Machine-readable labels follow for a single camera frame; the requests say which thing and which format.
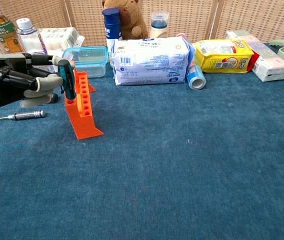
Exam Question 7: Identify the pastel tissue box pack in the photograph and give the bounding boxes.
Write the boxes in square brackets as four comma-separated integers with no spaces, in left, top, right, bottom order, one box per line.
[225,29,284,83]

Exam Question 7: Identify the silver metal precision screwdriver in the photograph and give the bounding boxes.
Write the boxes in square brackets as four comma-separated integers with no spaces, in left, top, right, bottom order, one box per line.
[0,109,47,123]

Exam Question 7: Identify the white blue wipes pack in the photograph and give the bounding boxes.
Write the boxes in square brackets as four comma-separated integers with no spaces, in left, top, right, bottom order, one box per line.
[112,34,196,87]

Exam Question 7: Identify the blue carpet table cover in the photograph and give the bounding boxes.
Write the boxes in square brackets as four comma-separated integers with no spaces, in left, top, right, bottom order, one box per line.
[0,42,284,240]

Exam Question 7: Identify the yellow Lipo snack bag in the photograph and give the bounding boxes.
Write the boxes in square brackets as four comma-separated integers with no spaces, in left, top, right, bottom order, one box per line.
[193,39,255,74]

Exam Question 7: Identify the white toilet paper pack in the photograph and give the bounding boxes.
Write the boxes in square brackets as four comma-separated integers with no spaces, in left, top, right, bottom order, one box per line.
[0,26,85,60]

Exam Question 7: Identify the cream sauce squeeze bottle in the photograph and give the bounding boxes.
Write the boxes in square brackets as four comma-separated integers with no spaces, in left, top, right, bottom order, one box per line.
[149,11,170,39]

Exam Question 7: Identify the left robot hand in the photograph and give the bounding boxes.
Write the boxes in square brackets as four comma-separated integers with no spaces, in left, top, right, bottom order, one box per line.
[0,52,76,110]

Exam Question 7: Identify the orange screwdriver rack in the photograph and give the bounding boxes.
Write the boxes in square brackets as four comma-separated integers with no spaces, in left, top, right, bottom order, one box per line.
[64,66,104,140]

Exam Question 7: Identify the clear water bottle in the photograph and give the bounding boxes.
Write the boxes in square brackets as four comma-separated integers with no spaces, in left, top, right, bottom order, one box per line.
[16,17,49,56]

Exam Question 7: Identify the long green black screwdriver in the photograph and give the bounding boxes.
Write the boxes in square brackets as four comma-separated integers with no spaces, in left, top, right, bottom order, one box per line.
[47,92,59,104]

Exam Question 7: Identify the pink white snack bag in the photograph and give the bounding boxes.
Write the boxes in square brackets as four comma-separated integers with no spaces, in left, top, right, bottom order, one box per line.
[47,48,66,73]

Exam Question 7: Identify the green tea bottle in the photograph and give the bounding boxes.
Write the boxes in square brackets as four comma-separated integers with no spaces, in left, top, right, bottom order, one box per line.
[0,0,26,55]

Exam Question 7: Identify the brown capybara plush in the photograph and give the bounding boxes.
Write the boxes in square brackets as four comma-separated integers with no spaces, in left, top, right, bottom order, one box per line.
[101,0,149,40]

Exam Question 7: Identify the blue plastic wrap roll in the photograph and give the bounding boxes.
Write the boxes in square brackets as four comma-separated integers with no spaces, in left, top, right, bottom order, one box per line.
[176,32,207,91]

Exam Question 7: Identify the red white snack box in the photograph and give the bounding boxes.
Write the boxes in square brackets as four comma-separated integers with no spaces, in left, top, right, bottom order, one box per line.
[246,51,260,73]

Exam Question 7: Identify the blue white spray can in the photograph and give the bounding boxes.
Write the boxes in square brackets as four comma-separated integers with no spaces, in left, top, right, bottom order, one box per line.
[102,7,122,67]

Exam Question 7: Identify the clear blue-rimmed food container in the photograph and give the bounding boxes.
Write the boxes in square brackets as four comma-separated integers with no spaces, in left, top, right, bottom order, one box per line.
[59,46,109,78]

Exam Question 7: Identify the wicker folding screen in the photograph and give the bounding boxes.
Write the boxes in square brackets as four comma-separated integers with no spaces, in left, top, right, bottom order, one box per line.
[0,0,284,47]

